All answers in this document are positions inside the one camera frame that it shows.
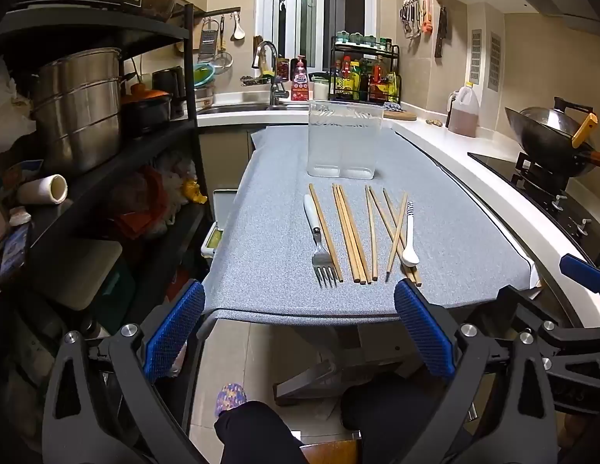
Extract white paper roll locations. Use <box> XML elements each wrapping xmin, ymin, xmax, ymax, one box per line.
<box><xmin>16</xmin><ymin>174</ymin><xmax>69</xmax><ymax>206</ymax></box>

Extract row of wooden chopsticks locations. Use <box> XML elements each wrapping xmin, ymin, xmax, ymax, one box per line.
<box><xmin>308</xmin><ymin>183</ymin><xmax>423</xmax><ymax>287</ymax></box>

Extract grey table cover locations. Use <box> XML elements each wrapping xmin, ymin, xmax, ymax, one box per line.
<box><xmin>202</xmin><ymin>125</ymin><xmax>542</xmax><ymax>326</ymax></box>

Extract white handled metal fork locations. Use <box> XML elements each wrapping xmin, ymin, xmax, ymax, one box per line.
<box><xmin>303</xmin><ymin>194</ymin><xmax>340</xmax><ymax>287</ymax></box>

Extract steel wok lid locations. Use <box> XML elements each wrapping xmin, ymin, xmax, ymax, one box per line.
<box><xmin>517</xmin><ymin>97</ymin><xmax>595</xmax><ymax>148</ymax></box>

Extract black wok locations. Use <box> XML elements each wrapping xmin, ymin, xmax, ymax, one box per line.
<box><xmin>504</xmin><ymin>106</ymin><xmax>600</xmax><ymax>181</ymax></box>

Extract hanging cleaver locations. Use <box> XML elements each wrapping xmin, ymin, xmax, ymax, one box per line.
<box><xmin>434</xmin><ymin>6</ymin><xmax>448</xmax><ymax>59</ymax></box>

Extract black metal shelving rack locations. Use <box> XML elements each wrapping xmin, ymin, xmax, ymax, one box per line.
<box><xmin>0</xmin><ymin>4</ymin><xmax>214</xmax><ymax>464</ymax></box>

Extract red dish soap bottle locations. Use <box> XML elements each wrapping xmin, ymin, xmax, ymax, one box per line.
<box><xmin>291</xmin><ymin>56</ymin><xmax>311</xmax><ymax>102</ymax></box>

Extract yellow plastic item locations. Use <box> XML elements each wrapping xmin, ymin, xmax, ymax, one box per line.
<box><xmin>183</xmin><ymin>178</ymin><xmax>210</xmax><ymax>206</ymax></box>

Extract chrome faucet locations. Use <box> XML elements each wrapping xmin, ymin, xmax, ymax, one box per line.
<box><xmin>257</xmin><ymin>41</ymin><xmax>289</xmax><ymax>106</ymax></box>

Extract black pot with orange lid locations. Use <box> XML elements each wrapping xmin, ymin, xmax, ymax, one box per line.
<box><xmin>120</xmin><ymin>83</ymin><xmax>173</xmax><ymax>137</ymax></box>

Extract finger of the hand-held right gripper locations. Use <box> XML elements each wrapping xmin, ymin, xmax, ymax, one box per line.
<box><xmin>559</xmin><ymin>253</ymin><xmax>600</xmax><ymax>297</ymax></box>
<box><xmin>496</xmin><ymin>284</ymin><xmax>600</xmax><ymax>414</ymax></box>

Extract set of hanging kitchen tools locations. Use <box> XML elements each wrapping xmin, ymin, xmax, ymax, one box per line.
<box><xmin>399</xmin><ymin>0</ymin><xmax>434</xmax><ymax>40</ymax></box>

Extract row of green-lid spice jars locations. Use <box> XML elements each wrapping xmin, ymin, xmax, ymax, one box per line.
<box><xmin>336</xmin><ymin>32</ymin><xmax>393</xmax><ymax>47</ymax></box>

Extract green plastic basin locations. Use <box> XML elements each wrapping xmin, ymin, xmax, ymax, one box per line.
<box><xmin>193</xmin><ymin>63</ymin><xmax>217</xmax><ymax>89</ymax></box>

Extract grey table base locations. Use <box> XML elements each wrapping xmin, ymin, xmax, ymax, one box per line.
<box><xmin>273</xmin><ymin>323</ymin><xmax>412</xmax><ymax>407</ymax></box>

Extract row of sauce bottles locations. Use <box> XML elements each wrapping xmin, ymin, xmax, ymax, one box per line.
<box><xmin>333</xmin><ymin>56</ymin><xmax>401</xmax><ymax>103</ymax></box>

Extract yellow spatula handle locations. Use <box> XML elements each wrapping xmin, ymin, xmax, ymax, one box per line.
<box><xmin>572</xmin><ymin>113</ymin><xmax>598</xmax><ymax>149</ymax></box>

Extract white plastic bin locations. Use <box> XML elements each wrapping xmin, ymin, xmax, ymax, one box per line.
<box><xmin>200</xmin><ymin>188</ymin><xmax>241</xmax><ymax>258</ymax></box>

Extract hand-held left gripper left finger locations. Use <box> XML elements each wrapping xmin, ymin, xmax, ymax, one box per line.
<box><xmin>41</xmin><ymin>279</ymin><xmax>207</xmax><ymax>464</ymax></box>

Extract white plastic bags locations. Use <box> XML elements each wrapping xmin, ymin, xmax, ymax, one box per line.
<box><xmin>0</xmin><ymin>55</ymin><xmax>38</xmax><ymax>156</ymax></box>

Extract red plastic bags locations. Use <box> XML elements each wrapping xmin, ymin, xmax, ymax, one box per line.
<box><xmin>110</xmin><ymin>168</ymin><xmax>177</xmax><ymax>240</ymax></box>

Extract black cup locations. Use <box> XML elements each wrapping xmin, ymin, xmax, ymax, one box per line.
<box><xmin>152</xmin><ymin>66</ymin><xmax>185</xmax><ymax>119</ymax></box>

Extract grey wall vent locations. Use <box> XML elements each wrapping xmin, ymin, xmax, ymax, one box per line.
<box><xmin>471</xmin><ymin>28</ymin><xmax>482</xmax><ymax>83</ymax></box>
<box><xmin>488</xmin><ymin>32</ymin><xmax>502</xmax><ymax>93</ymax></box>

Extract purple floral slipper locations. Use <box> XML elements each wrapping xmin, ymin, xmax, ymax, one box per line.
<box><xmin>214</xmin><ymin>382</ymin><xmax>248</xmax><ymax>421</ymax></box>

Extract person's leg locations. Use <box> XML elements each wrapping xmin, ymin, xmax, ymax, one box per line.
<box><xmin>213</xmin><ymin>399</ymin><xmax>308</xmax><ymax>464</ymax></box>
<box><xmin>340</xmin><ymin>374</ymin><xmax>458</xmax><ymax>464</ymax></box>

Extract hanging metal strainer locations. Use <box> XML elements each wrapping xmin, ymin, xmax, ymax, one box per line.
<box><xmin>212</xmin><ymin>16</ymin><xmax>233</xmax><ymax>74</ymax></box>

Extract window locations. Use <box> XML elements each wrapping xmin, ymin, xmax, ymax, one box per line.
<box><xmin>260</xmin><ymin>0</ymin><xmax>379</xmax><ymax>74</ymax></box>

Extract white mesh bag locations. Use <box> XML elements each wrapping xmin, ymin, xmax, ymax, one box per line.
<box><xmin>156</xmin><ymin>149</ymin><xmax>196</xmax><ymax>204</ymax></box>

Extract steel kitchen sink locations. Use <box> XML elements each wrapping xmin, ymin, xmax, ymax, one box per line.
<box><xmin>198</xmin><ymin>101</ymin><xmax>301</xmax><ymax>115</ymax></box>

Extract black spice rack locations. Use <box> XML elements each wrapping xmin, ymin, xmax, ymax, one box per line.
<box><xmin>331</xmin><ymin>33</ymin><xmax>402</xmax><ymax>105</ymax></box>

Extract black gas stove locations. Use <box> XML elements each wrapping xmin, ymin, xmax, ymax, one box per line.
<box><xmin>467</xmin><ymin>151</ymin><xmax>600</xmax><ymax>264</ymax></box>

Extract person's left leg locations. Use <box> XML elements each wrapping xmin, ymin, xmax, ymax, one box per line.
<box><xmin>213</xmin><ymin>399</ymin><xmax>308</xmax><ymax>464</ymax></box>

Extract cooking oil jug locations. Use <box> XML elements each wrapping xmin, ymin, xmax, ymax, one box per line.
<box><xmin>446</xmin><ymin>82</ymin><xmax>481</xmax><ymax>136</ymax></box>

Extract white spoon with striped handle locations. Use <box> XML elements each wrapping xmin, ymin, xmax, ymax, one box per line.
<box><xmin>401</xmin><ymin>200</ymin><xmax>421</xmax><ymax>267</ymax></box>

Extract beige cutting board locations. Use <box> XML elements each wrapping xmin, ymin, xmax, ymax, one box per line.
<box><xmin>40</xmin><ymin>239</ymin><xmax>125</xmax><ymax>311</ymax></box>

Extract blue packet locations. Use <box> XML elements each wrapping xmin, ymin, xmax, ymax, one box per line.
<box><xmin>0</xmin><ymin>223</ymin><xmax>32</xmax><ymax>284</ymax></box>

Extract person's right leg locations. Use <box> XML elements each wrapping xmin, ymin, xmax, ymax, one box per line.
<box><xmin>340</xmin><ymin>374</ymin><xmax>458</xmax><ymax>464</ymax></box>

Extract brown wooden seat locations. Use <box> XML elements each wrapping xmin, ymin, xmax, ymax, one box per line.
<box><xmin>299</xmin><ymin>439</ymin><xmax>364</xmax><ymax>464</ymax></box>

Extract clear plastic utensil container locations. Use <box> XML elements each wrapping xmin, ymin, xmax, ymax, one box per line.
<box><xmin>307</xmin><ymin>99</ymin><xmax>384</xmax><ymax>179</ymax></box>

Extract stainless steel stacked pot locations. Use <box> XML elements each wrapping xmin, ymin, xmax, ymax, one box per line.
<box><xmin>30</xmin><ymin>47</ymin><xmax>125</xmax><ymax>176</ymax></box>

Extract metal grater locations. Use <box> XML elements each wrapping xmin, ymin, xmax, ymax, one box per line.
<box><xmin>200</xmin><ymin>17</ymin><xmax>220</xmax><ymax>52</ymax></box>

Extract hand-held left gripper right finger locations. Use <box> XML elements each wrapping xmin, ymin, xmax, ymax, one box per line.
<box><xmin>394</xmin><ymin>278</ymin><xmax>564</xmax><ymax>464</ymax></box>

